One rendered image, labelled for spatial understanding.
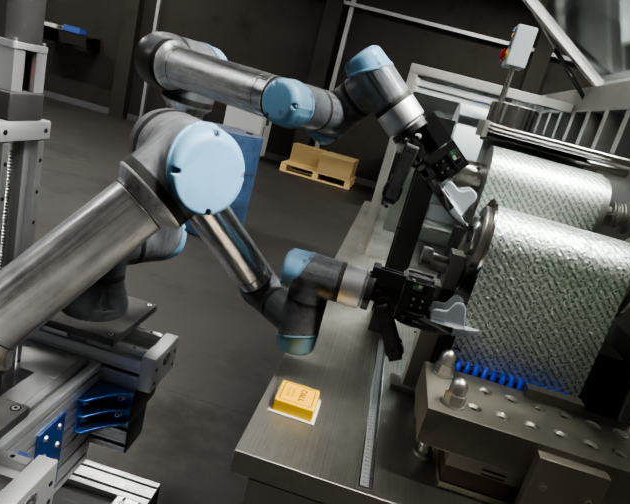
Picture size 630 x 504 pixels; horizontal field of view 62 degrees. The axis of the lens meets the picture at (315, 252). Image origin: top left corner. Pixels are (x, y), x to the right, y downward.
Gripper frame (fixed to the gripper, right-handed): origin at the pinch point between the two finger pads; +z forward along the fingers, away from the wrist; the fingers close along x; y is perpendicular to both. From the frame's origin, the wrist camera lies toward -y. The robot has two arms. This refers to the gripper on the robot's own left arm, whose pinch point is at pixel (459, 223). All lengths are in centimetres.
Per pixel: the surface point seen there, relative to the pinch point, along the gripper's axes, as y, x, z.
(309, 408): -36.6, -20.8, 8.7
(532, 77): 222, 931, 45
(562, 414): -3.0, -15.4, 33.2
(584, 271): 12.7, -8.2, 16.6
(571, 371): 2.0, -8.1, 31.4
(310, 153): -171, 878, -74
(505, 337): -4.1, -8.1, 20.1
